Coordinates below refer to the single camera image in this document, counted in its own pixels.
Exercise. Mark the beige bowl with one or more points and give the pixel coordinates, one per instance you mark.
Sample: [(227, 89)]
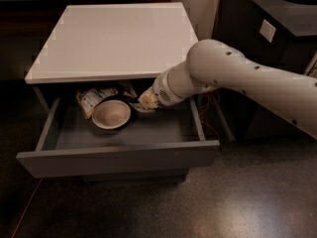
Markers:
[(111, 114)]

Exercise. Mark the dark blue rxbar packet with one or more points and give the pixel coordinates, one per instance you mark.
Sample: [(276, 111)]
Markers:
[(140, 108)]

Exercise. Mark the grey top drawer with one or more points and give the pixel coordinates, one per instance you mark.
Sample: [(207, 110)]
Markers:
[(168, 140)]

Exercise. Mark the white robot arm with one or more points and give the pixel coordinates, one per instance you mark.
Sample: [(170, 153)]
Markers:
[(211, 64)]

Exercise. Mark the white snack packet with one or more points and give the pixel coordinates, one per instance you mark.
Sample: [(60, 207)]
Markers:
[(92, 97)]

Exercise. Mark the framed sign on bin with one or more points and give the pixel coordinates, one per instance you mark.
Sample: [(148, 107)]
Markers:
[(311, 69)]

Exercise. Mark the small tan snack packet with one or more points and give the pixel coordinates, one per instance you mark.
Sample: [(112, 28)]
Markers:
[(128, 89)]

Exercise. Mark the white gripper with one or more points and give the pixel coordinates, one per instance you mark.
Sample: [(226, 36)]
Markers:
[(160, 91)]

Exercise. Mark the black waste bin cabinet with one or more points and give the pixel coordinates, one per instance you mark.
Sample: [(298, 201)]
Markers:
[(266, 47)]

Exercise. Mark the white label on bin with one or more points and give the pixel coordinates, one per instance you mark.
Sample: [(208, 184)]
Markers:
[(267, 30)]

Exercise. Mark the grey drawer cabinet white top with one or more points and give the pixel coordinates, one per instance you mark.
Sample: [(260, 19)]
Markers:
[(102, 44)]

